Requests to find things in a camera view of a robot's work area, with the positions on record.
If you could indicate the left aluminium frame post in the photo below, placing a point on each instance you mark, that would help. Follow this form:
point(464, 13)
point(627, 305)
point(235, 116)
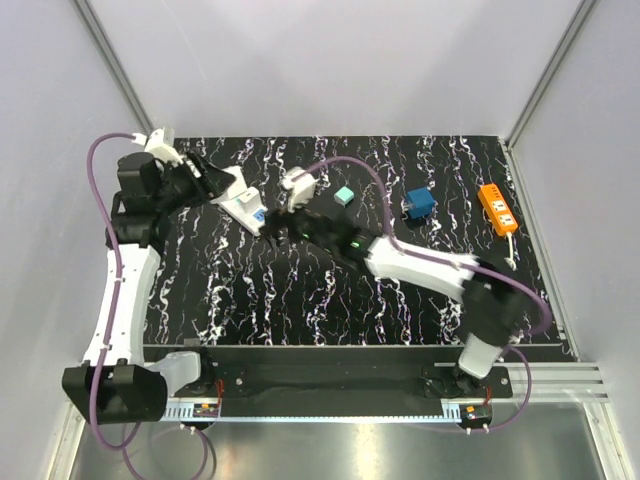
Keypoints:
point(108, 54)

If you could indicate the right aluminium frame post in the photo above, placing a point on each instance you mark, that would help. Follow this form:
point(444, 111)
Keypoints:
point(570, 34)

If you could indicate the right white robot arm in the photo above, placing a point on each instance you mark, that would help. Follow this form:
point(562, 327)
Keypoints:
point(491, 298)

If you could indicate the blue cube adapter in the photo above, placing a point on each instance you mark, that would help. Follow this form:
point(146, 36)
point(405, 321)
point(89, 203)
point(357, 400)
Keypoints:
point(418, 203)

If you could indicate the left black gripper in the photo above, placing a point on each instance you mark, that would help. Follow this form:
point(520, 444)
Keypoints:
point(212, 182)

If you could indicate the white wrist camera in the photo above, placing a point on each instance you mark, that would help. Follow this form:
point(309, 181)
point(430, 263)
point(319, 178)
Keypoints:
point(160, 143)
point(300, 187)

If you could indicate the orange power strip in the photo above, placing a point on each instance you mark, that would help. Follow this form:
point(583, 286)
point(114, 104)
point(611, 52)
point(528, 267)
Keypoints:
point(498, 211)

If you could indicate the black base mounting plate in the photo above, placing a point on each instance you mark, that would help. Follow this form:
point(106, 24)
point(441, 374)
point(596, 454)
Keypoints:
point(395, 377)

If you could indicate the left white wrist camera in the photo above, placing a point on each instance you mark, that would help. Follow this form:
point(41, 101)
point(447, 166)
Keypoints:
point(160, 143)

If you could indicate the white slotted cable duct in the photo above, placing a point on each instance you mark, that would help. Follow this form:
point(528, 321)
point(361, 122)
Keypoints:
point(206, 410)

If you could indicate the teal cube adapter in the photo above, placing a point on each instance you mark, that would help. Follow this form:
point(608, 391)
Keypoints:
point(344, 196)

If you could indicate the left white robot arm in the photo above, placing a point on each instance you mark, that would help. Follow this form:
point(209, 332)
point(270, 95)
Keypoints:
point(113, 384)

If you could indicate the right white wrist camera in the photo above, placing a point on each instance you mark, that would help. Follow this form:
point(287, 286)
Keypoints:
point(300, 187)

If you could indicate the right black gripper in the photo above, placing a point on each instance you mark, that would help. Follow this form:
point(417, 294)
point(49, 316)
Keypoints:
point(278, 220)

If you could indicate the white multicolour power strip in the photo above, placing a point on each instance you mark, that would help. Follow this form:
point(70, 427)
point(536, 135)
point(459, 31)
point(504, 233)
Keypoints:
point(242, 202)

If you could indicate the aluminium frame post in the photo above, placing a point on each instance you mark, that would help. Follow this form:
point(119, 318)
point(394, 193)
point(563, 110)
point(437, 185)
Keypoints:
point(570, 34)
point(108, 54)

